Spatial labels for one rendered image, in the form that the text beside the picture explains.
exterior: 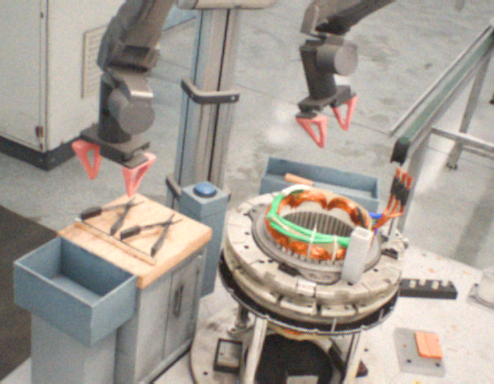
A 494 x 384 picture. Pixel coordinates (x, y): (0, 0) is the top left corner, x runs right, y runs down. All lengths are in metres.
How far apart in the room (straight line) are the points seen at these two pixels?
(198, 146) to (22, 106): 2.01
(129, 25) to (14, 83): 2.49
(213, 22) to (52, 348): 0.73
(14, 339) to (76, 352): 1.43
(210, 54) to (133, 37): 0.49
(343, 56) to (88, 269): 0.60
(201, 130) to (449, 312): 0.70
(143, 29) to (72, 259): 0.43
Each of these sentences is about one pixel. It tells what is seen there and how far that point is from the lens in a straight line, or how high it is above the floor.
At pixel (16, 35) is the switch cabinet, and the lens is 3.52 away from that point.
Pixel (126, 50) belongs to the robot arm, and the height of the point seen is 1.40.
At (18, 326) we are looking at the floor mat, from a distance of 2.77.
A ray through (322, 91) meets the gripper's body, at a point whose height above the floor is 1.27.
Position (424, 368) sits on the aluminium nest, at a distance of 1.62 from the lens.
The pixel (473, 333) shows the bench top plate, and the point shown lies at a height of 0.78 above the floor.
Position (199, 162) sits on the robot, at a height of 1.01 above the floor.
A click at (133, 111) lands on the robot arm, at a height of 1.33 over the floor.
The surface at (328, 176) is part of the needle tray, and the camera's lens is 1.67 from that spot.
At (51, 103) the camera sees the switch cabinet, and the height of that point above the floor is 0.35.
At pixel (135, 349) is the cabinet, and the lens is 1.35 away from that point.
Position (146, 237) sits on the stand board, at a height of 1.07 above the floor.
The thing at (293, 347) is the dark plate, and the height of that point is 0.78.
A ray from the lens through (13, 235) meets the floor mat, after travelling 3.21.
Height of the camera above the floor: 1.82
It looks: 30 degrees down
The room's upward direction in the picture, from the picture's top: 9 degrees clockwise
